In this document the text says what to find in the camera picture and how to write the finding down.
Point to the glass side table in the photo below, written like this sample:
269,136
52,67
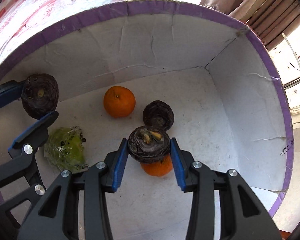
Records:
297,58

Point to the purple cardboard box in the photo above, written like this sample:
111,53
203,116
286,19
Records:
229,104

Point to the green cabbage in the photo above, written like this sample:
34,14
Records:
64,149

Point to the brown pink curtain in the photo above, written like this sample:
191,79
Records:
270,20

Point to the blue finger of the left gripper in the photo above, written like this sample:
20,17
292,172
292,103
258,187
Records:
23,150
10,91

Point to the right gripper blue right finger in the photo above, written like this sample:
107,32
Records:
243,216

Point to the small dark passion fruit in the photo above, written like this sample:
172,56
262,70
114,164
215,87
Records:
158,114

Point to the small orange tangerine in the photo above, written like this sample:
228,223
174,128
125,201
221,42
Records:
119,102

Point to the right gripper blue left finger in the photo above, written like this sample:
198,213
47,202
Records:
55,216

